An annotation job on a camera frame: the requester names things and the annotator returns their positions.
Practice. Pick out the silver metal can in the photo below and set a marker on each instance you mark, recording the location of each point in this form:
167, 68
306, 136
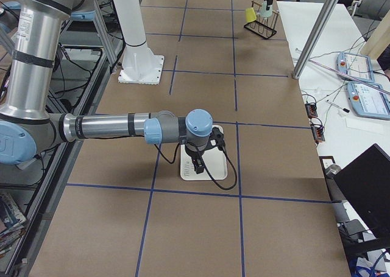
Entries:
332, 170

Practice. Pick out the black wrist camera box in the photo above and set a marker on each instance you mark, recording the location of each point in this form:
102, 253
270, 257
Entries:
217, 139

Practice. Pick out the upper teach pendant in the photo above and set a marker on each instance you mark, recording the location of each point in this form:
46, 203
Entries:
356, 65

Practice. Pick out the black wire cup rack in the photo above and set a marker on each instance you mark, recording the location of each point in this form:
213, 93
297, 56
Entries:
263, 27

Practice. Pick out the teach pendant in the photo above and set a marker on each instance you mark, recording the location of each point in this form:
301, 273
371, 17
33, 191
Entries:
367, 102
356, 65

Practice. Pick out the white bear print tray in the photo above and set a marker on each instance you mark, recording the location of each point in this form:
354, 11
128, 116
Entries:
214, 159

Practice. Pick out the aluminium frame post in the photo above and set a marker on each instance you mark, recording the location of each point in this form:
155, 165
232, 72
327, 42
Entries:
314, 36

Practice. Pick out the yellow cup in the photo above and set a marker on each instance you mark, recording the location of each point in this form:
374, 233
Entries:
250, 15

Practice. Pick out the lower orange black connector box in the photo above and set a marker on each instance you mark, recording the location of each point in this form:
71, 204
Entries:
318, 133

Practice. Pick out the upper orange black connector box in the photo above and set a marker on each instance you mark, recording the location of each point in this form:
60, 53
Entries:
311, 109

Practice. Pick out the lower teach pendant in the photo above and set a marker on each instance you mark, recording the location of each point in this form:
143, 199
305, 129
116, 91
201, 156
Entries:
367, 102

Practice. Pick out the black marker pen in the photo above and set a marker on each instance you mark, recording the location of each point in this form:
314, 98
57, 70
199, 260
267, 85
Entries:
346, 110

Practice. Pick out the orange black connector box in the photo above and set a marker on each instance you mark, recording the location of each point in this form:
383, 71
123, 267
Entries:
311, 109
318, 133

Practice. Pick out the stack of magazines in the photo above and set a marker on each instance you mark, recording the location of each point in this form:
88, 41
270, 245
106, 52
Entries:
12, 222

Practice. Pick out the pale green cup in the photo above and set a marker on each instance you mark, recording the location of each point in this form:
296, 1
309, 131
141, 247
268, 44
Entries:
266, 10

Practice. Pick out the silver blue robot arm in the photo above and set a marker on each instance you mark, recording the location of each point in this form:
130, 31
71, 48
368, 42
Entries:
28, 129

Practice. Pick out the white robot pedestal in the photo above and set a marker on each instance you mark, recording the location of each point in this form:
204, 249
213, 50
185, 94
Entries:
139, 65

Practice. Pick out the black laptop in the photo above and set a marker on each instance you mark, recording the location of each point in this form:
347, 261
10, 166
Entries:
365, 184

